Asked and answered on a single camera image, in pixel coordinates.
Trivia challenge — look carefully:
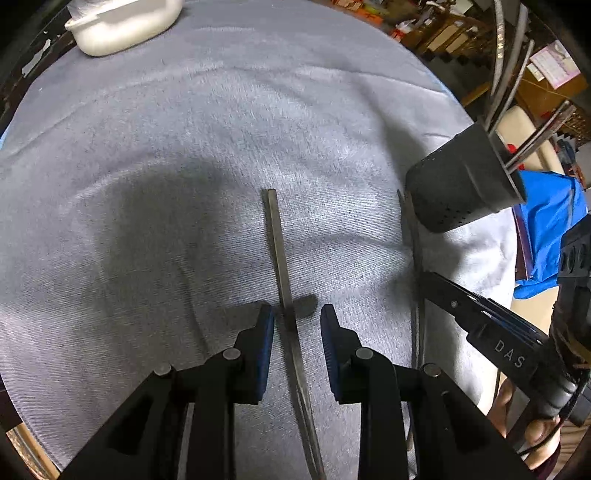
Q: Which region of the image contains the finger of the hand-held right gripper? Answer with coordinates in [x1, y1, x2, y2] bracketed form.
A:
[466, 295, 549, 345]
[420, 271, 498, 341]

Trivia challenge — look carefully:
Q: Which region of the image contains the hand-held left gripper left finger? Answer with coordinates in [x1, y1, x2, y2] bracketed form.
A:
[60, 301, 276, 480]

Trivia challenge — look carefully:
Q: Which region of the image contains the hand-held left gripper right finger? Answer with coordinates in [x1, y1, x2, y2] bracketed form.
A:
[320, 305, 532, 480]

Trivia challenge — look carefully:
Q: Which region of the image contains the dark metal utensil holder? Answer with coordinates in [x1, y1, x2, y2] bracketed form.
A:
[405, 120, 528, 234]

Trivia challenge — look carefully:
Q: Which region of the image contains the person's right hand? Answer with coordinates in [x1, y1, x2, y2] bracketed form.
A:
[491, 376, 563, 472]

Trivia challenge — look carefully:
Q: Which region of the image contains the purple box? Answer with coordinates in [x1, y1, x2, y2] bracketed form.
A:
[514, 205, 533, 281]

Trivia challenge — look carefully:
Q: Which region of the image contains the blue shirt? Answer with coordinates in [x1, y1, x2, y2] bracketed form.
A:
[512, 170, 585, 302]

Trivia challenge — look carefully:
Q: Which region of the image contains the grey table cloth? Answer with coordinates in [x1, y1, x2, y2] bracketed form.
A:
[0, 0, 519, 480]

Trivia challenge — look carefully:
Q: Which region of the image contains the light blue table cover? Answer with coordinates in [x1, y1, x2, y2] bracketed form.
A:
[427, 67, 465, 109]

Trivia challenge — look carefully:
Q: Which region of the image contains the wooden bench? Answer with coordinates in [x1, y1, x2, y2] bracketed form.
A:
[413, 7, 491, 57]

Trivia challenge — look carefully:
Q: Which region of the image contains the wall calendar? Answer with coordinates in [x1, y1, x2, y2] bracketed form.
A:
[528, 41, 581, 91]

